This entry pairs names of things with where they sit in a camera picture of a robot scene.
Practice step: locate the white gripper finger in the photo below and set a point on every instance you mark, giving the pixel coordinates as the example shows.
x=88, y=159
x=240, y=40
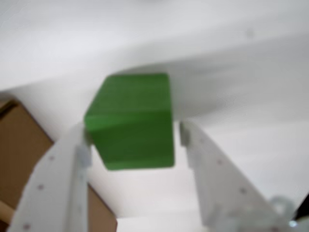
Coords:
x=222, y=188
x=55, y=188

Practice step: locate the green cube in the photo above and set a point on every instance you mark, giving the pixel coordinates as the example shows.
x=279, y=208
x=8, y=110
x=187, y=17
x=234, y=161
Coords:
x=130, y=125

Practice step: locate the brown cardboard box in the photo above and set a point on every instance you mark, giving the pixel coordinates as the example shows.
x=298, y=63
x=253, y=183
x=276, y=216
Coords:
x=21, y=145

